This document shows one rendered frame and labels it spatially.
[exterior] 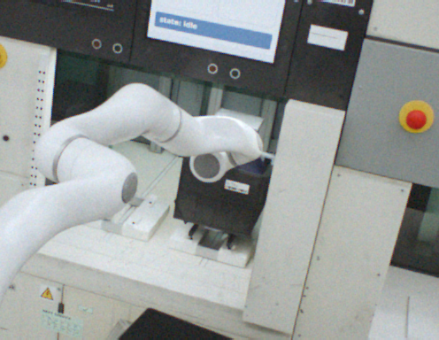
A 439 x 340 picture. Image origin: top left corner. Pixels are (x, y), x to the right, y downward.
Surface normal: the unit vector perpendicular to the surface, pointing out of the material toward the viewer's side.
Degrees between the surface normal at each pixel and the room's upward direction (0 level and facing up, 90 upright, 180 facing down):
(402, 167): 90
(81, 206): 98
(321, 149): 90
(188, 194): 90
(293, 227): 90
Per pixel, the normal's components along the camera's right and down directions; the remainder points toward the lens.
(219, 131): 0.25, -0.36
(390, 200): -0.29, 0.34
